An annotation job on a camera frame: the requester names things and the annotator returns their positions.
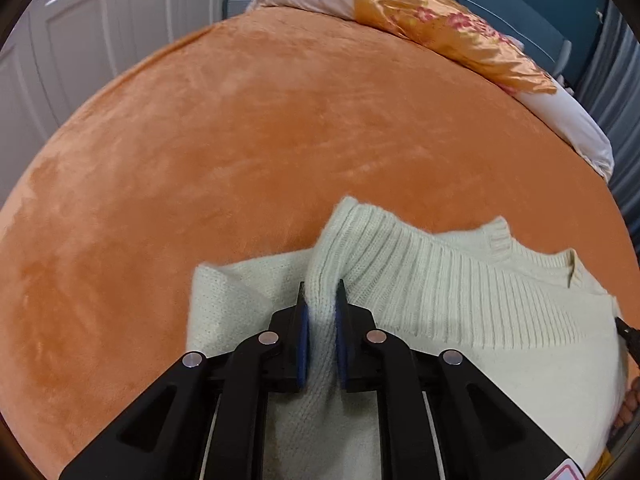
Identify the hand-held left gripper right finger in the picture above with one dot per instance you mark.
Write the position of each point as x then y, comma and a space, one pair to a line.
342, 347

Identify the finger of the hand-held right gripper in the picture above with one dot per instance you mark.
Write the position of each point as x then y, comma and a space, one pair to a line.
629, 335

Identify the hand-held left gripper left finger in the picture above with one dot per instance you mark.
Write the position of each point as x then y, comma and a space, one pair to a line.
301, 347

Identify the cream knitted cardigan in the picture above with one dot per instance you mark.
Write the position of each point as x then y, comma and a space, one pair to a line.
500, 310

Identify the person's right hand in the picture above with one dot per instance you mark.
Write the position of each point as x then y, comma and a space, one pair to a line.
631, 405

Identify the yellow cloth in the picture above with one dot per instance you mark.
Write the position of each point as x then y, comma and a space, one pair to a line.
602, 465

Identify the orange plush blanket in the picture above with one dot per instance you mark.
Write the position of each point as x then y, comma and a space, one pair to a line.
225, 160

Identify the grey pleated curtain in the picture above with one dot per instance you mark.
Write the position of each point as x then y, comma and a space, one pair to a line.
617, 110

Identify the white pillow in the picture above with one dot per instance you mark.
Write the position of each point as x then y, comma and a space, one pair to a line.
565, 115

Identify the orange floral satin pillow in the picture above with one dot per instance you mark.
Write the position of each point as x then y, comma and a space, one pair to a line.
450, 25

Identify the blue nightstand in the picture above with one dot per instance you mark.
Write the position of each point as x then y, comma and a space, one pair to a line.
237, 7

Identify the white wardrobe doors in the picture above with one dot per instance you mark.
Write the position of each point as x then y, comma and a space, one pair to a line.
100, 20

